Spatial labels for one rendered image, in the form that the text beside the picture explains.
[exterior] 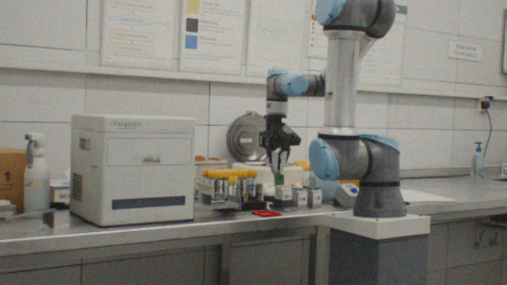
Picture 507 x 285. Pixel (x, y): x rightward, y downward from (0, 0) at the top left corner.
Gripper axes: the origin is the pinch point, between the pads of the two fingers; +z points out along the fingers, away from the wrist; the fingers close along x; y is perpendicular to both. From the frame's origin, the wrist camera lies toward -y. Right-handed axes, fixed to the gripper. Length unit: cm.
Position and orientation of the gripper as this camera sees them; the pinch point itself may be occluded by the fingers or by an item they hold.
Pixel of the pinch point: (277, 173)
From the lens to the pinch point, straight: 207.5
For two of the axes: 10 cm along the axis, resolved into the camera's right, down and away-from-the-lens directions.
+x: -8.5, 0.0, -5.2
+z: -0.3, 10.0, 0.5
